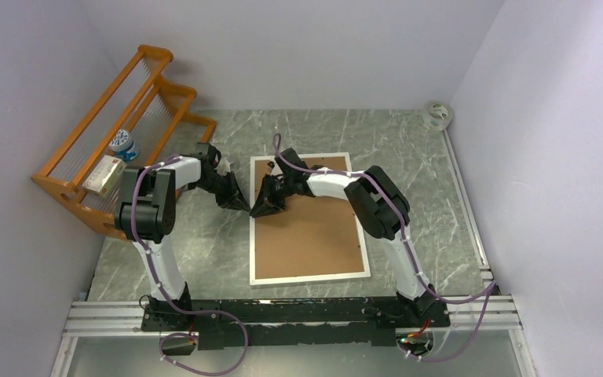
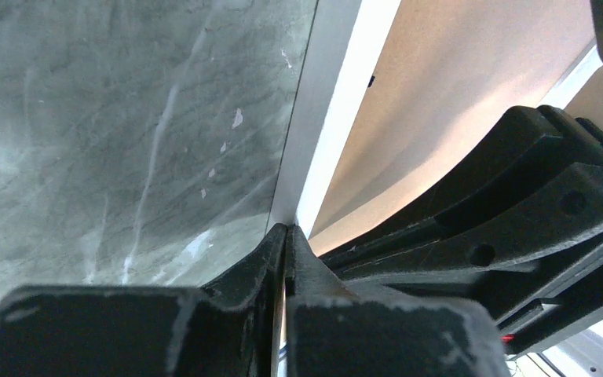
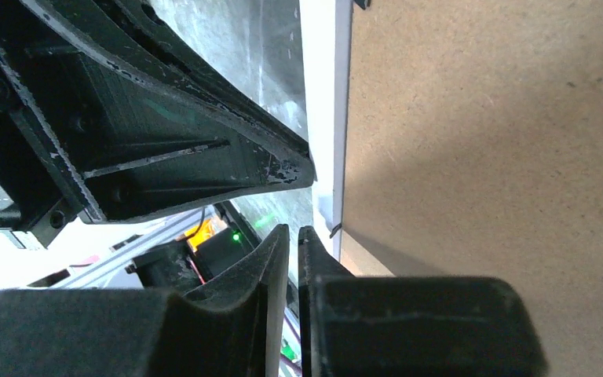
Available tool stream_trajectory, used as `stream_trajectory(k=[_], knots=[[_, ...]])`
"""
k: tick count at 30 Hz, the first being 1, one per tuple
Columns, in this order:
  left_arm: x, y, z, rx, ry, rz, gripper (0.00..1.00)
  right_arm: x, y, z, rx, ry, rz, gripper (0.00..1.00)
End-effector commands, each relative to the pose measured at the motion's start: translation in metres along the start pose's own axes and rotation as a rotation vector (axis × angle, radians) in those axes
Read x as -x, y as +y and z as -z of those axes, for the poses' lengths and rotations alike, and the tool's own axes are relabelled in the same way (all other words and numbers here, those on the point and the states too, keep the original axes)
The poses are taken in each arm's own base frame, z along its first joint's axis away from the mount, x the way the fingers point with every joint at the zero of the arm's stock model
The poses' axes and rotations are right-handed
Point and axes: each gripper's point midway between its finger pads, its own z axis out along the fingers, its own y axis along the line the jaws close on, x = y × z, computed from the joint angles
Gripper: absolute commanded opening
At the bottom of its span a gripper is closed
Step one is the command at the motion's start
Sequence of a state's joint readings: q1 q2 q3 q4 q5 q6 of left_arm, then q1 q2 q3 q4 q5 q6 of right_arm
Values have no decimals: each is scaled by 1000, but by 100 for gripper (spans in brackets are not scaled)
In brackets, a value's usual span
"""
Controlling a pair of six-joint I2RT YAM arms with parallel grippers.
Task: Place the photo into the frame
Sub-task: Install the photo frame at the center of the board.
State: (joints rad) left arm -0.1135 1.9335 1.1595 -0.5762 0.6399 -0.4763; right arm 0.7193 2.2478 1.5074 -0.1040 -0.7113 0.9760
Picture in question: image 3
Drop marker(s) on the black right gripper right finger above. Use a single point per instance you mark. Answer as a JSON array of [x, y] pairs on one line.
[[409, 326]]

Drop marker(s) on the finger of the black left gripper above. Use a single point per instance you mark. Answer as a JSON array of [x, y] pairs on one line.
[[107, 116]]

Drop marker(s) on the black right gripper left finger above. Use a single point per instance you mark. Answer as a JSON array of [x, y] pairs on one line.
[[230, 326]]

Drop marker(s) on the brown frame backing board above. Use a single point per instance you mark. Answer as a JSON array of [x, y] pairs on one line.
[[475, 146]]

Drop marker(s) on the white picture frame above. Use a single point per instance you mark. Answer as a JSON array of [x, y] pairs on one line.
[[326, 32]]

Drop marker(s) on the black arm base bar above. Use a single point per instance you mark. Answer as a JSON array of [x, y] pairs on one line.
[[199, 254]]

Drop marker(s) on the aluminium rail frame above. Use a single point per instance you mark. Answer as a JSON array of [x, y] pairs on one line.
[[109, 270]]

